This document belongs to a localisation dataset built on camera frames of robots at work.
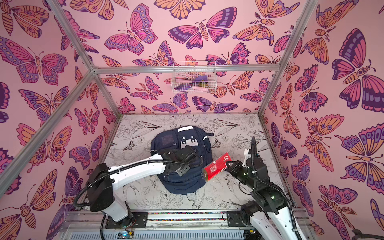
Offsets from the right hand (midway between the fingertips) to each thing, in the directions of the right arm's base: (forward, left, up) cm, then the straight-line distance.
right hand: (226, 160), depth 69 cm
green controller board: (-27, +48, -25) cm, 61 cm away
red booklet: (-1, +5, -6) cm, 7 cm away
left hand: (+5, +21, -11) cm, 24 cm away
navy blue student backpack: (-4, +16, -16) cm, 23 cm away
